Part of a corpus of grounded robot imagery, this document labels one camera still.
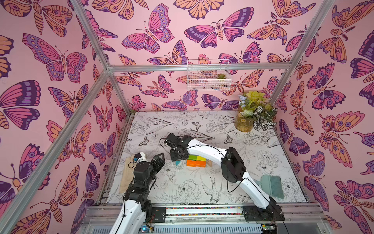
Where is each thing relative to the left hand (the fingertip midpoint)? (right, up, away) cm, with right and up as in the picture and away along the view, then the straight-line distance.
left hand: (162, 156), depth 82 cm
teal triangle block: (+8, -6, +9) cm, 14 cm away
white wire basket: (+29, +50, +24) cm, 63 cm away
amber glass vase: (+52, +18, +19) cm, 58 cm away
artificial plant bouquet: (+59, +31, +13) cm, 68 cm away
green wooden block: (+17, -4, +12) cm, 21 cm away
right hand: (+6, -3, +9) cm, 11 cm away
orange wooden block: (+16, -6, +8) cm, 19 cm away
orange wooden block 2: (+22, -7, +9) cm, 25 cm away
